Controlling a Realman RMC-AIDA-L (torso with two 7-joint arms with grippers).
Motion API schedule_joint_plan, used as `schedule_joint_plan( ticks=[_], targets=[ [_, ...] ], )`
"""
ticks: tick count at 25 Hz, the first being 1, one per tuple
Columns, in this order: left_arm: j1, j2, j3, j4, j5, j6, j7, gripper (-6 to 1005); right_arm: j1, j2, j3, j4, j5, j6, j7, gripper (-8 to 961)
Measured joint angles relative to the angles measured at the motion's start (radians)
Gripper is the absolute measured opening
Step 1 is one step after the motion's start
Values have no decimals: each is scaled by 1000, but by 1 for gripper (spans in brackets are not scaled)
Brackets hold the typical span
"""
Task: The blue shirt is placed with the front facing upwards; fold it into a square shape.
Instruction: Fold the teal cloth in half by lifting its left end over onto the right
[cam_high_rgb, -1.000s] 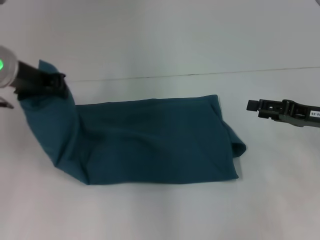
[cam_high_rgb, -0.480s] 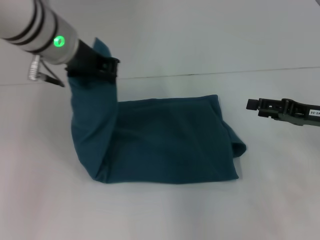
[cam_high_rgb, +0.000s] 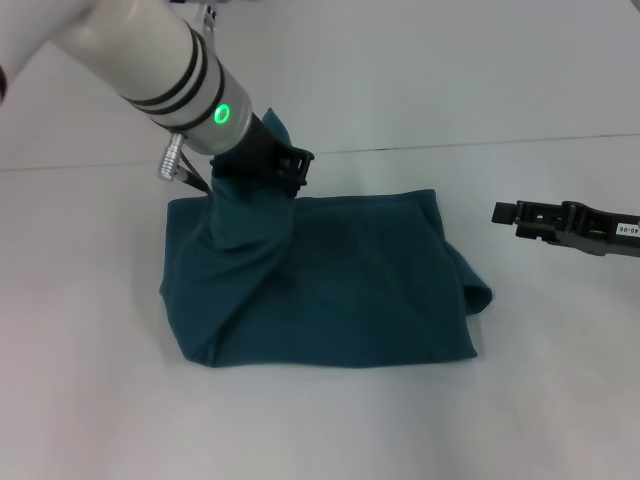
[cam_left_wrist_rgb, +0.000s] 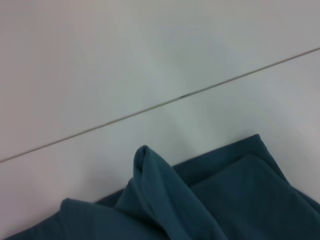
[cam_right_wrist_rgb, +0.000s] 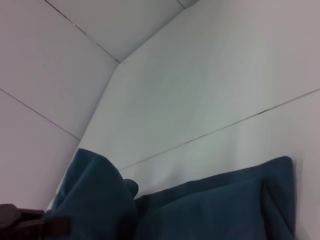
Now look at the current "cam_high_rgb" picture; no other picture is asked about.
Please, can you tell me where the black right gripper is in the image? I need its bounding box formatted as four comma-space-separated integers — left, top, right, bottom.
491, 199, 640, 260

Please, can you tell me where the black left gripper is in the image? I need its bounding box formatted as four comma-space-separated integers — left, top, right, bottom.
209, 112, 316, 200

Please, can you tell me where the teal t-shirt with FREE print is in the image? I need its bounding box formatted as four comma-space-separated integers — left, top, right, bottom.
159, 107, 495, 370

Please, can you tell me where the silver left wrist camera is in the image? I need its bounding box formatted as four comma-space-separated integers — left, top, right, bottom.
196, 1, 220, 32

